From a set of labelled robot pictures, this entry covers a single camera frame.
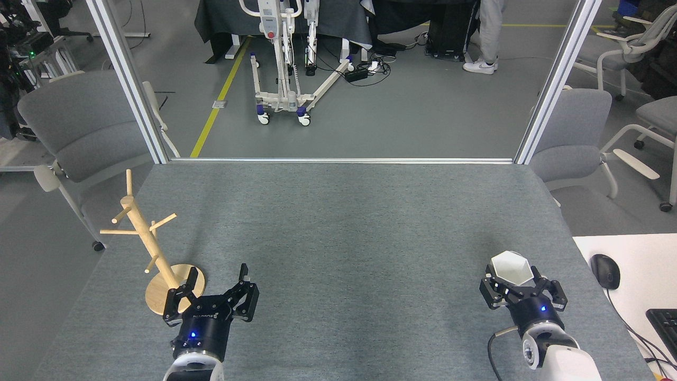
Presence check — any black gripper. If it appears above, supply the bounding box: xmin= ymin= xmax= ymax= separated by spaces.
xmin=162 ymin=264 xmax=260 ymax=364
xmin=480 ymin=266 xmax=568 ymax=339

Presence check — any white hexagonal cup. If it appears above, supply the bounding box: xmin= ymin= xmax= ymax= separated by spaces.
xmin=489 ymin=251 xmax=534 ymax=287

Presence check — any wooden cup rack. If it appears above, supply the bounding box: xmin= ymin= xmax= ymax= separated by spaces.
xmin=99 ymin=169 xmax=205 ymax=316

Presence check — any equipment rack with green light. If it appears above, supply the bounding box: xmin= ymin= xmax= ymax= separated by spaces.
xmin=0 ymin=0 xmax=80 ymax=141

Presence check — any black computer mouse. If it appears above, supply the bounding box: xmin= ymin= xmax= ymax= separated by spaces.
xmin=590 ymin=254 xmax=620 ymax=290

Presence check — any black keyboard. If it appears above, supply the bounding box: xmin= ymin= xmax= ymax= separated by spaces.
xmin=646 ymin=309 xmax=677 ymax=366

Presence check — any grey chair with beige armrests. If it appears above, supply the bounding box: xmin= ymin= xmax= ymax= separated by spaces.
xmin=529 ymin=85 xmax=661 ymax=207
xmin=17 ymin=70 xmax=180 ymax=252

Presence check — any white mesh office chair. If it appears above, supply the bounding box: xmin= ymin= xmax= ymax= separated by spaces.
xmin=574 ymin=4 xmax=677 ymax=101

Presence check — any black equipment case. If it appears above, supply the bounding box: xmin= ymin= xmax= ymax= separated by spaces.
xmin=426 ymin=0 xmax=479 ymax=61

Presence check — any white wheeled stand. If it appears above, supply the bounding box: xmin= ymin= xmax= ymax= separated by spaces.
xmin=238 ymin=0 xmax=356 ymax=126

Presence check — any dark table cloth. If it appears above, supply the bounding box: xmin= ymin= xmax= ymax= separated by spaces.
xmin=194 ymin=0 xmax=373 ymax=64

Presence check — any black office chair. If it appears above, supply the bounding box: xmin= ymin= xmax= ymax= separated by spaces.
xmin=37 ymin=0 xmax=95 ymax=43

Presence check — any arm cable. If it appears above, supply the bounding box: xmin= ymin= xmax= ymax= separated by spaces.
xmin=487 ymin=325 xmax=522 ymax=381

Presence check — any black mouse cable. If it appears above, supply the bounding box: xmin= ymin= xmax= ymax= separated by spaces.
xmin=606 ymin=288 xmax=677 ymax=371

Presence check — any silver table edge rail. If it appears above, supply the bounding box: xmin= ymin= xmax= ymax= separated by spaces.
xmin=169 ymin=157 xmax=516 ymax=165

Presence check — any silver frame post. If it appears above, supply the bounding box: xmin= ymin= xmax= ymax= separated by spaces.
xmin=514 ymin=0 xmax=603 ymax=165
xmin=86 ymin=0 xmax=170 ymax=165

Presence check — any grey chair with white frame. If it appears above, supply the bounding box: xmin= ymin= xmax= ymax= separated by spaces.
xmin=600 ymin=95 xmax=677 ymax=212

